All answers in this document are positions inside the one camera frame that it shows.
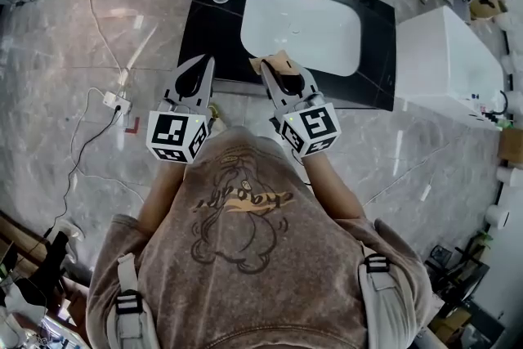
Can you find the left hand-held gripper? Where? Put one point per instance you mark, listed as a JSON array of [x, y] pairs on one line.
[[173, 131]]

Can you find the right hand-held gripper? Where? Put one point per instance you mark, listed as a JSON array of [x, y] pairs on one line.
[[314, 126]]

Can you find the tan paper piece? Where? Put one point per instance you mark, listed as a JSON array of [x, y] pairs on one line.
[[282, 58]]

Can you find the person's left forearm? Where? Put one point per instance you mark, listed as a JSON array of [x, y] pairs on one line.
[[163, 192]]

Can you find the person's right forearm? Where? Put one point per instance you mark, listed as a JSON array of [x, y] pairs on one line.
[[335, 188]]

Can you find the yellow-green shoe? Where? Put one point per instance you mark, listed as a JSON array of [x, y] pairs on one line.
[[214, 112]]

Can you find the person's light trouser leg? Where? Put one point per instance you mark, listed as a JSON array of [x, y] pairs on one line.
[[220, 126]]

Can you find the white sink basin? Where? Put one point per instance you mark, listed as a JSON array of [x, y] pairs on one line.
[[302, 28]]

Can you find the black vanity cabinet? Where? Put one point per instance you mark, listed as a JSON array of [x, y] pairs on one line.
[[212, 32]]

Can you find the white cabinet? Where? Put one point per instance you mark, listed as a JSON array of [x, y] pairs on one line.
[[445, 61]]

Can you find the slim white power strip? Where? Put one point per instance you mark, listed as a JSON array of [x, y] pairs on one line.
[[425, 193]]

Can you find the brown printed t-shirt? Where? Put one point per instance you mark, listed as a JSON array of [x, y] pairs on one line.
[[245, 257]]

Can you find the large cardboard box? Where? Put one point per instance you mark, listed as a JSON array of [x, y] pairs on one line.
[[484, 8]]

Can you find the small brown cardboard box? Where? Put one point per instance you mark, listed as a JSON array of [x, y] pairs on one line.
[[511, 147]]

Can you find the black metal rack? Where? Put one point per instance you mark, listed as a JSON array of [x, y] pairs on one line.
[[457, 269]]

